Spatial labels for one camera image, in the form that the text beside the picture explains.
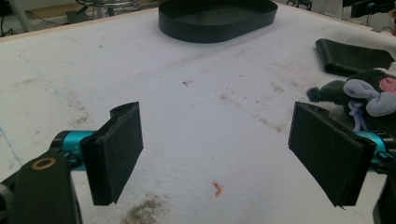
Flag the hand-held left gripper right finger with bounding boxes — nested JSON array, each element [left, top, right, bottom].
[[288, 101, 396, 208]]

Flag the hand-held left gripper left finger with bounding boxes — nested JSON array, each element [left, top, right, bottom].
[[51, 101, 145, 206]]

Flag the dark plush toy with bow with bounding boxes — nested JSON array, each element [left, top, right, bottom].
[[305, 62, 396, 134]]

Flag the small orange scrap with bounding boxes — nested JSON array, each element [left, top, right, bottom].
[[211, 181, 225, 198]]

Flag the metal stand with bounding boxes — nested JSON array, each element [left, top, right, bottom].
[[65, 0, 148, 24]]

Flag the black device on stand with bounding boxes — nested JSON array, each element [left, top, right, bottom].
[[342, 0, 396, 19]]

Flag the black oval tray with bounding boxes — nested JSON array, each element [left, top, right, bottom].
[[158, 0, 279, 44]]

